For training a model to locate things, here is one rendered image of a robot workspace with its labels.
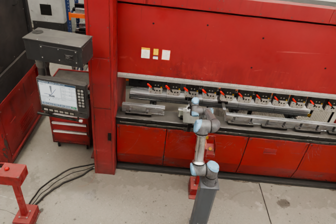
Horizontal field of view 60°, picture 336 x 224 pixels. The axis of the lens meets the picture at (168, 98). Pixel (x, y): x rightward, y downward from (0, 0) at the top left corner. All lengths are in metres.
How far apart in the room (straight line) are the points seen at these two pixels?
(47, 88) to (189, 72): 1.41
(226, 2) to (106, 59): 1.24
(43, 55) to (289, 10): 2.21
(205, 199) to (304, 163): 1.56
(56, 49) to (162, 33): 1.02
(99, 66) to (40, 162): 1.78
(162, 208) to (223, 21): 2.20
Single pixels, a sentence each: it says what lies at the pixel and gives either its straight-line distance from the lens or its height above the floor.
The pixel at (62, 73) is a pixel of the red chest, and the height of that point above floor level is 0.98.
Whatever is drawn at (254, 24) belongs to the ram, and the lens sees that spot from 2.96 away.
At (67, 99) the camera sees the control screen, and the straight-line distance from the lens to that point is 2.73.
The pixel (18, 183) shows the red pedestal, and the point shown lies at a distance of 3.07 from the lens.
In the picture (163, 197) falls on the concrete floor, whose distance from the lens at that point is 3.71.
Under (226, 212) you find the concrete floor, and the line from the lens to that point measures 3.75.
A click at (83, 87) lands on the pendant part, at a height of 1.58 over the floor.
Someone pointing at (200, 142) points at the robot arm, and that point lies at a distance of 2.63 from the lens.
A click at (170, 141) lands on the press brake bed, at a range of 3.53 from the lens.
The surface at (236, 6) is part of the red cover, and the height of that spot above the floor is 2.23.
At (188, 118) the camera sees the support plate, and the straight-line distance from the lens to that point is 3.23.
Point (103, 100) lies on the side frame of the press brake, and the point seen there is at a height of 1.16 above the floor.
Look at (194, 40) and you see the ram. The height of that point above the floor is 1.85.
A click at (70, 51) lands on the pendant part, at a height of 1.89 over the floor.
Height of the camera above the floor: 2.97
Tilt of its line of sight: 34 degrees down
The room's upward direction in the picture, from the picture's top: 7 degrees clockwise
